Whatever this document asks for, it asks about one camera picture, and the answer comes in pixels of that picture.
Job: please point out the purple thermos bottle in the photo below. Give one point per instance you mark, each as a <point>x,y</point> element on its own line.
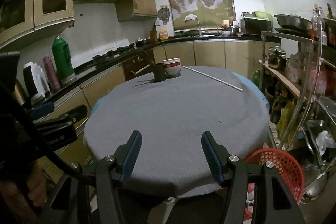
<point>51,73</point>

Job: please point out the person's left hand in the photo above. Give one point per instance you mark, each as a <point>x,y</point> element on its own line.
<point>36,185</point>

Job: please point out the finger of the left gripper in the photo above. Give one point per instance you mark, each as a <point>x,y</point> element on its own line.
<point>72,116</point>
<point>42,110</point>

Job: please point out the grey table cloth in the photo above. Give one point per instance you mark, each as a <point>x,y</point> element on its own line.
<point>171,117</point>

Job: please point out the white plastic bag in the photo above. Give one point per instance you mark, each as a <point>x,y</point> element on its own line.
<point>325,140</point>

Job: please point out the metal strainer on wall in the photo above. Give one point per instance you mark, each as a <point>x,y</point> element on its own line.
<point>164,14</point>

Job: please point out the white electric kettle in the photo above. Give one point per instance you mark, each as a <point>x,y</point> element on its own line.
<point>36,82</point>

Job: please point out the green thermos jug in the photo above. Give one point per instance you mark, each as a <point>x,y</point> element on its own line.
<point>62,59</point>

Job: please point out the long white stick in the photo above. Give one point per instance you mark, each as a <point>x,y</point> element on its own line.
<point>213,78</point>

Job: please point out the stacked red white bowls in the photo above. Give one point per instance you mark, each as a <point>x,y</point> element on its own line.
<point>172,67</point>

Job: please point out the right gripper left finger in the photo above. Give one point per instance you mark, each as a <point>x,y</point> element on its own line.
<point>126,156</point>

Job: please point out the red plastic trash basket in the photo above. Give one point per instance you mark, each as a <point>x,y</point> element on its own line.
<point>287,166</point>

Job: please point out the metal storage rack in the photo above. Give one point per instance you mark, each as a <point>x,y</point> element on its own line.
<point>304,86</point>

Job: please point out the microwave oven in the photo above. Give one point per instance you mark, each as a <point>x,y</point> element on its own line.
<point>254,26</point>

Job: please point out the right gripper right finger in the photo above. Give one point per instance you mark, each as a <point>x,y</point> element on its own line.
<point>216,157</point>

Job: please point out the black chopstick holder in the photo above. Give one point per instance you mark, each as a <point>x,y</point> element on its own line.
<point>159,72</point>

